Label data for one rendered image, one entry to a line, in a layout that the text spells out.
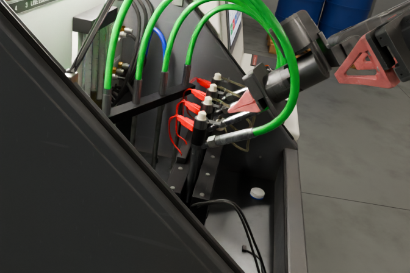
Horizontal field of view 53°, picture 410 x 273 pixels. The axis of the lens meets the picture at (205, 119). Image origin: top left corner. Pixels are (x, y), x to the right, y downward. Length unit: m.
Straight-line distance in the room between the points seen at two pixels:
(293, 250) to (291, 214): 0.11
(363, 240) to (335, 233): 0.16
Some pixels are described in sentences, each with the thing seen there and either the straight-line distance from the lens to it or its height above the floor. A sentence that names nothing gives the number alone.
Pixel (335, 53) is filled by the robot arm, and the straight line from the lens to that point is 0.73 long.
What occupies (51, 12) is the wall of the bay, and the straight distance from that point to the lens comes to 0.78.
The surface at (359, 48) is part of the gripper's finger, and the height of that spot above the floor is 1.40.
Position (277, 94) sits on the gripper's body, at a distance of 0.75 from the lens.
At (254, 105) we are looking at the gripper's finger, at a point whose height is 1.21.
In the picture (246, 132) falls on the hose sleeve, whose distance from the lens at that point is 0.70.
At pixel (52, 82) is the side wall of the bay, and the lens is 0.49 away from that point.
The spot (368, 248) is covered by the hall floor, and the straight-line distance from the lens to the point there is 2.56.
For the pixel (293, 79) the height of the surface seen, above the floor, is 1.31.
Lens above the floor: 1.51
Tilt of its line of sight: 26 degrees down
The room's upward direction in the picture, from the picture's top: 10 degrees clockwise
